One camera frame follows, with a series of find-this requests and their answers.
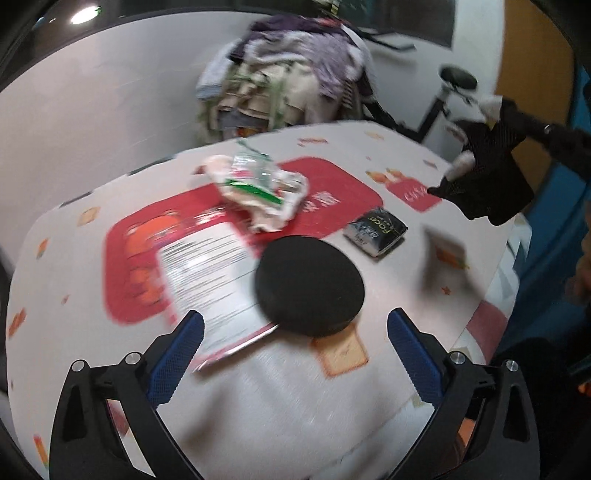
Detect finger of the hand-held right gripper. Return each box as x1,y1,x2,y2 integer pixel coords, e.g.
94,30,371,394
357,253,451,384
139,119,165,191
501,97,591,178

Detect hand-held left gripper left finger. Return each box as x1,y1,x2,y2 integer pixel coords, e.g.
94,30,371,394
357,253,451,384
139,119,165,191
50,309,206,480

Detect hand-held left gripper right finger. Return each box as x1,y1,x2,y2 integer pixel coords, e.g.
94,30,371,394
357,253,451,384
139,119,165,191
387,308,541,480

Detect black mesh cloth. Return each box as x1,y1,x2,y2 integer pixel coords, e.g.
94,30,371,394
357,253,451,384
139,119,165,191
427,92,536,227

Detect black round lid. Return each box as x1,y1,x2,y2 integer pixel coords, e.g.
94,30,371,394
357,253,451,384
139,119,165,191
254,235,365,337

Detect red white flat packet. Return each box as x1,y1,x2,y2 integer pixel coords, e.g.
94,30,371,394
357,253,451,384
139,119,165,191
157,219,280,372

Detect black exercise bike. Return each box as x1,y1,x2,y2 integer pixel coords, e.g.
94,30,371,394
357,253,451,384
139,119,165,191
342,23,481,144

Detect person's dark trousers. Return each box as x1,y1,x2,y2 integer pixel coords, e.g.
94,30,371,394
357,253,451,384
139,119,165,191
494,337,591,416

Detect small black packet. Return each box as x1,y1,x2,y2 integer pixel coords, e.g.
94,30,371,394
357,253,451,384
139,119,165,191
343,207,409,259

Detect crumpled clear plastic wrapper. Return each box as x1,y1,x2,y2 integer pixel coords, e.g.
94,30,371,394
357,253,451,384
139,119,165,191
194,141,309,234

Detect dark window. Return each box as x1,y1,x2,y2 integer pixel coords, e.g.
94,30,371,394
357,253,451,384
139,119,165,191
318,0,455,49

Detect pile of clothes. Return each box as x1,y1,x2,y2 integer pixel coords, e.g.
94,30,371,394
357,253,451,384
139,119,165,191
195,14,377,141

